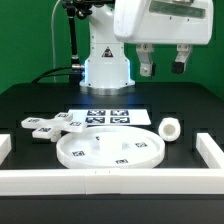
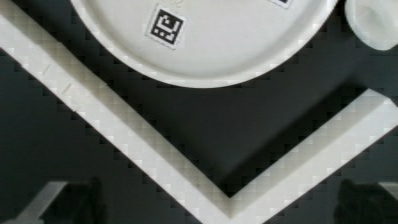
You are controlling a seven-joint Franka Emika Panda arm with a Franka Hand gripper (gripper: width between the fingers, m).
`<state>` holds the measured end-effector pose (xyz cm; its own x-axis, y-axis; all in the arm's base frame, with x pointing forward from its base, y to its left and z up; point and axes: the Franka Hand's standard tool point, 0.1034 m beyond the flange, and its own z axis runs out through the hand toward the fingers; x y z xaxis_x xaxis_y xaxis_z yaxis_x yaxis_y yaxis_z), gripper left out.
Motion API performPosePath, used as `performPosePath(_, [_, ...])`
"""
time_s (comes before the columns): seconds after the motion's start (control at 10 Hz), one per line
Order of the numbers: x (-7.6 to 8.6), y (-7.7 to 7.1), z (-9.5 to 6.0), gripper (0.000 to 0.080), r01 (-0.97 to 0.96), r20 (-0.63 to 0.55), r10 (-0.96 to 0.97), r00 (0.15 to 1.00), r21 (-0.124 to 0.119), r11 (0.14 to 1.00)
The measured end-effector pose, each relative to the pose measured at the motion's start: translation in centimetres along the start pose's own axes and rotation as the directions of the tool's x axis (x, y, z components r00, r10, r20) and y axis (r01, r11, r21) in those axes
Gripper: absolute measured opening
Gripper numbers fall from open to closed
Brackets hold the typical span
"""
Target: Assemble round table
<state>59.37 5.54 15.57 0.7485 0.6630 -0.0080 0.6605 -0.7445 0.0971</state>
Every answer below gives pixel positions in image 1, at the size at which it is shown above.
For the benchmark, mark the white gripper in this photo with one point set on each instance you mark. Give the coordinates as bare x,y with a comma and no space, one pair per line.
181,22

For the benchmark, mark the white round table top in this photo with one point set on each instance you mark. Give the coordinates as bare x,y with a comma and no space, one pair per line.
111,147

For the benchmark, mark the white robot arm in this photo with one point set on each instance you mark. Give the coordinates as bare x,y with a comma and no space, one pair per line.
107,69

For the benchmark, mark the white marker sheet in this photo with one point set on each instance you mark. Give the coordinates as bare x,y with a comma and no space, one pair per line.
133,117

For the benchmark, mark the white U-shaped fence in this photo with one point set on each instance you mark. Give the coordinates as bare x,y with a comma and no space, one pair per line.
122,181

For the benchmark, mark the white cross-shaped table base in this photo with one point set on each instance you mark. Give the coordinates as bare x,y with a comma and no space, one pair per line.
51,128

